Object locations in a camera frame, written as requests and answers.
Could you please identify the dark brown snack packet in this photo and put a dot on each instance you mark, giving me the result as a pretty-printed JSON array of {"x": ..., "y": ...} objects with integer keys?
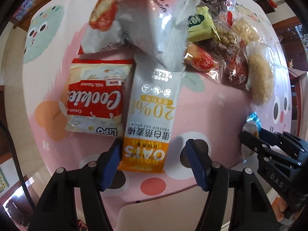
[{"x": 214, "y": 2}]

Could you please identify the red white chair cover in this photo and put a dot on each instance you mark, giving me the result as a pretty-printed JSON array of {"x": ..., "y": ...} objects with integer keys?
[{"x": 300, "y": 74}]

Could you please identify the clear nut bar packet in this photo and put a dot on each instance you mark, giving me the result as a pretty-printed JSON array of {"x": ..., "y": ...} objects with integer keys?
[{"x": 225, "y": 35}]

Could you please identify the blue snack packet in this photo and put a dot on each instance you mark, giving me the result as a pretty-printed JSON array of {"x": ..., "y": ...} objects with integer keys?
[{"x": 252, "y": 122}]

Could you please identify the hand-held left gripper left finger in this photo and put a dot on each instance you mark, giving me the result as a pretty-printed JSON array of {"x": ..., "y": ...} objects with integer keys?
[{"x": 110, "y": 168}]

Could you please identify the wooden sideboard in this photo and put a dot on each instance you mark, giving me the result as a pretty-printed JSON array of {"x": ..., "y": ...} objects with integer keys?
[{"x": 22, "y": 26}]

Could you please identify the person's right hand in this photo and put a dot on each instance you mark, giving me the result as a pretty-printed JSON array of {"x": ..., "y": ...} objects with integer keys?
[{"x": 280, "y": 205}]

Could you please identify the green snack packet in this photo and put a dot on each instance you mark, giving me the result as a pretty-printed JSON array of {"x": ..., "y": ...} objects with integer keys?
[{"x": 199, "y": 24}]

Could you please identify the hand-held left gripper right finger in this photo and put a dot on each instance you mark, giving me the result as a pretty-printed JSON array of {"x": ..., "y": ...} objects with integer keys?
[{"x": 196, "y": 163}]

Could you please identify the dark jar red lid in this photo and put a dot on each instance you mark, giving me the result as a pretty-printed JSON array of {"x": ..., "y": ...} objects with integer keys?
[{"x": 267, "y": 3}]

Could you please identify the large white snack bag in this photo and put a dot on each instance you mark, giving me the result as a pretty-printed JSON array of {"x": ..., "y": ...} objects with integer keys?
[{"x": 149, "y": 24}]

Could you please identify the clear rice cracker packet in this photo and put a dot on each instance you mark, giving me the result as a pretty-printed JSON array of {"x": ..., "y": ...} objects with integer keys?
[
  {"x": 261, "y": 74},
  {"x": 245, "y": 28}
]

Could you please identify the red white cookie packet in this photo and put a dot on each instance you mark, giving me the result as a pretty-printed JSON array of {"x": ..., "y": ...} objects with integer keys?
[{"x": 96, "y": 96}]

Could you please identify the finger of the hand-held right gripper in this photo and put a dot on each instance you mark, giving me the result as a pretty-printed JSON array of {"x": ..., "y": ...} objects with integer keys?
[
  {"x": 266, "y": 132},
  {"x": 250, "y": 139}
]

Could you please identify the decorated tin box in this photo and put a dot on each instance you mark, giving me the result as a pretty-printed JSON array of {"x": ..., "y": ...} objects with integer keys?
[{"x": 25, "y": 7}]

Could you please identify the pink printed tablecloth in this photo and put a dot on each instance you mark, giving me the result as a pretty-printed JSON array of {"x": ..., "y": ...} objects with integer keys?
[{"x": 207, "y": 101}]

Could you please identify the white orange oat bar packet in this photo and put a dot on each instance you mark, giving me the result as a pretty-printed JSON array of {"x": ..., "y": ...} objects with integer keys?
[{"x": 149, "y": 115}]

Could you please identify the orange red snack packet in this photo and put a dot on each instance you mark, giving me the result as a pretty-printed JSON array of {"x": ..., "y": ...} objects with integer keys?
[{"x": 202, "y": 60}]

